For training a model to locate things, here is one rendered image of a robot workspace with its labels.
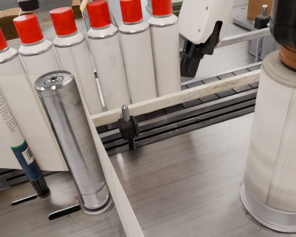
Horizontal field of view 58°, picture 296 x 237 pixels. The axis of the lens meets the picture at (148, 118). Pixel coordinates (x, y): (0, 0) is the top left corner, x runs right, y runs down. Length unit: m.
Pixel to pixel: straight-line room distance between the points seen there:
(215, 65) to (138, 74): 0.37
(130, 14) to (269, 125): 0.28
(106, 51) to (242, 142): 0.26
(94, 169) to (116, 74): 0.20
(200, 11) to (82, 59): 0.21
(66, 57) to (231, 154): 0.30
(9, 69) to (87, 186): 0.22
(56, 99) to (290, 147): 0.21
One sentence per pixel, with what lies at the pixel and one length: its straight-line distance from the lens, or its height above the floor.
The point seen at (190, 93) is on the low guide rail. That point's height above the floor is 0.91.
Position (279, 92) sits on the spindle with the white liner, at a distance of 0.24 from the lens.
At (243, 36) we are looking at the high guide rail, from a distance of 0.62.
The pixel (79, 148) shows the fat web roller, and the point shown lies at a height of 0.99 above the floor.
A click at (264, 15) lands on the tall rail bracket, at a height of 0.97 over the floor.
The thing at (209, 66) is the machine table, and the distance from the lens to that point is 0.79.
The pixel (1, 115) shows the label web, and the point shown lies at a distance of 0.34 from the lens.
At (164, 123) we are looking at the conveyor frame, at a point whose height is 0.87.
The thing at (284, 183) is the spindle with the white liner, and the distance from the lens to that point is 0.30.
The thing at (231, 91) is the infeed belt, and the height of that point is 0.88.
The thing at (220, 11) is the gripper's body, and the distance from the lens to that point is 0.47.
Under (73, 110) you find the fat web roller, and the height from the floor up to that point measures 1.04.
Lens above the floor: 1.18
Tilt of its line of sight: 36 degrees down
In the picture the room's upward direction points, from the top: 8 degrees counter-clockwise
